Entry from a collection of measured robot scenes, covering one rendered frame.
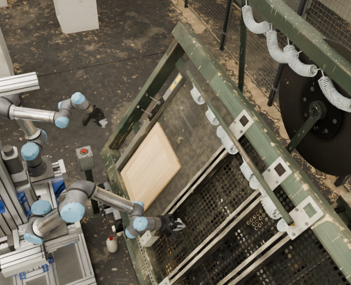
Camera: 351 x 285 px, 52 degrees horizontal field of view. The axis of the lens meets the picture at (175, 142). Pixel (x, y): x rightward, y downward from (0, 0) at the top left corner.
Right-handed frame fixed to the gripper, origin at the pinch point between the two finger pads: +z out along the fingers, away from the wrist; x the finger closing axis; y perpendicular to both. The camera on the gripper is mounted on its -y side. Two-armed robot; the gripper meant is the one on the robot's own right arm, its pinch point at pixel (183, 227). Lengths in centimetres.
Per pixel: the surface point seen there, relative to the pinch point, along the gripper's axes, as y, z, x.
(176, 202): 14.3, -4.0, -6.2
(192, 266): -24.2, -3.7, 2.9
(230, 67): 280, 236, -4
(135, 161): 71, 1, 19
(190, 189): 12.3, -4.9, -21.4
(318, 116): 10, 35, -97
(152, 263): -3.0, -0.8, 38.2
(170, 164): 41.9, 0.7, -11.1
